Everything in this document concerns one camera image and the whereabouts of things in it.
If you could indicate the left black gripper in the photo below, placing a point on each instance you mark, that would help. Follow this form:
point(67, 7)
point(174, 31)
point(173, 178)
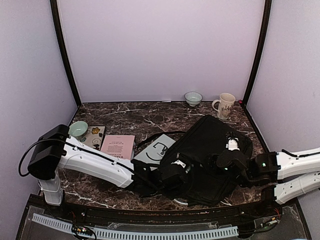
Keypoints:
point(173, 194)

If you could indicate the black student bag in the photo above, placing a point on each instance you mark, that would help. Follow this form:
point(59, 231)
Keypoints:
point(192, 147)

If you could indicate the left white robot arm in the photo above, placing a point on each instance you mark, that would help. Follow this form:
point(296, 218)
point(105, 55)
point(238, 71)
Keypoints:
point(58, 149)

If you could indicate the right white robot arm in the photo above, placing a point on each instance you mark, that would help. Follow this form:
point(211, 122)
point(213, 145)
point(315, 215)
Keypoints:
point(283, 175)

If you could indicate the grey notebook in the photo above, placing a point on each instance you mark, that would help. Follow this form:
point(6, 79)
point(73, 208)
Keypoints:
point(153, 149)

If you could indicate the pink book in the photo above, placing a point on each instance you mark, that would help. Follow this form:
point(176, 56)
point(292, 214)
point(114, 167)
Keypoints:
point(120, 146)

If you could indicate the cream mug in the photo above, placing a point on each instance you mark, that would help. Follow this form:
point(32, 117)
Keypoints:
point(224, 105)

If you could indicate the small white bowl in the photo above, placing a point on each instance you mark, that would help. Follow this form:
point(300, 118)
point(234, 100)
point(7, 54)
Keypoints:
point(193, 98)

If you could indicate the floral placemat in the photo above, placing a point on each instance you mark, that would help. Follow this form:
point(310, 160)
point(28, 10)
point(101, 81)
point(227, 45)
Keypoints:
point(94, 136)

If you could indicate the green bowl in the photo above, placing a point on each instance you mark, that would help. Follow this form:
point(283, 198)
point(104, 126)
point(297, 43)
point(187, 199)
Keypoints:
point(78, 129)

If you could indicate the black front table rail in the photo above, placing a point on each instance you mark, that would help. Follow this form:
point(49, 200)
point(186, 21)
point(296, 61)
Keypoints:
point(238, 214)

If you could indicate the white cable duct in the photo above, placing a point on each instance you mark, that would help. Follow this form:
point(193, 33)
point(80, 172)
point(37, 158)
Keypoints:
point(100, 233)

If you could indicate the right black frame post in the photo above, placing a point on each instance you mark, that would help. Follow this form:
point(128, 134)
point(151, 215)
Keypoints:
point(259, 51)

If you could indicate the black frame post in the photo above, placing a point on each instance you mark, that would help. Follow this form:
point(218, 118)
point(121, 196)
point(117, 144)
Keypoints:
point(63, 52)
point(259, 51)

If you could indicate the left black frame post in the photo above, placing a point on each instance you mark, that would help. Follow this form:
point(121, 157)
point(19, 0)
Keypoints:
point(63, 52)

